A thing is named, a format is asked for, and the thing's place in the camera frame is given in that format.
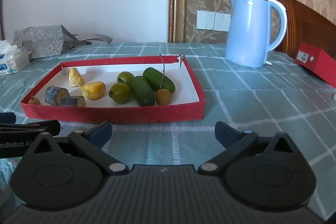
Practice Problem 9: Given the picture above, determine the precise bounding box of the white wall switch panel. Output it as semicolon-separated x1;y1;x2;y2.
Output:
197;10;232;31

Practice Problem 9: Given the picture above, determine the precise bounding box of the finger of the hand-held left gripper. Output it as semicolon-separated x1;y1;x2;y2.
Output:
0;120;61;137
0;112;16;124

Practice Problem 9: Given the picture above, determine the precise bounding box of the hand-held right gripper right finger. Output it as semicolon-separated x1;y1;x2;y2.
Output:
198;121;296;175

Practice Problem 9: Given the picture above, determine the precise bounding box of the yellow bell pepper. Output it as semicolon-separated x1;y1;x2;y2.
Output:
81;81;106;101

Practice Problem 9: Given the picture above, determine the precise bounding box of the cut green cucumber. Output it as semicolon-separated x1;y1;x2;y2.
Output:
143;67;176;94

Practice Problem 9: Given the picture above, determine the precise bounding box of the dark sugarcane piece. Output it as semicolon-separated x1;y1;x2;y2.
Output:
59;95;87;108
44;85;70;106

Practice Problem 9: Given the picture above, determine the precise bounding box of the brown longan with long stem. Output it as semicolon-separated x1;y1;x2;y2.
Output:
156;55;173;106

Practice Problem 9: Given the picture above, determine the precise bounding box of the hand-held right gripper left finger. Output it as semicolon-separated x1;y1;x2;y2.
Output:
34;121;130;175

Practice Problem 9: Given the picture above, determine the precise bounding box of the light blue electric kettle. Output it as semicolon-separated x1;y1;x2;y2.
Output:
225;0;287;68

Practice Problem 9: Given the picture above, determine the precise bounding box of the green tomato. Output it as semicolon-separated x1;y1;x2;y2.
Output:
117;71;135;87
108;82;133;104

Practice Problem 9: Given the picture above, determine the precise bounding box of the white tissue pack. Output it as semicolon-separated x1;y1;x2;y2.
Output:
0;39;31;76

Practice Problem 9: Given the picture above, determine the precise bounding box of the red shallow cardboard tray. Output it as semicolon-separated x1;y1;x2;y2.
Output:
20;55;205;125

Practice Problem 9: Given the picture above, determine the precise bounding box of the pale yellow jackfruit piece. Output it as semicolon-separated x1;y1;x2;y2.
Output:
68;68;85;88

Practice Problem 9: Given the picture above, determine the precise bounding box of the red carton with label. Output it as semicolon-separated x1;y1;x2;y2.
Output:
295;42;336;85

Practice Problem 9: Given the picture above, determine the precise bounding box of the brown wooden headboard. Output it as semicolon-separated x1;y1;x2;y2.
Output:
276;0;336;62

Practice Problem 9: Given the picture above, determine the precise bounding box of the grey patterned bag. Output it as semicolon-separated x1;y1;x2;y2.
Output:
13;25;113;59

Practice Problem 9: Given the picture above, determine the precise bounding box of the whole green cucumber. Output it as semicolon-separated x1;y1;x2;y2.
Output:
130;76;156;107

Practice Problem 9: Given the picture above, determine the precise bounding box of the teal checked tablecloth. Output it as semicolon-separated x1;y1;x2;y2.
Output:
0;42;336;222

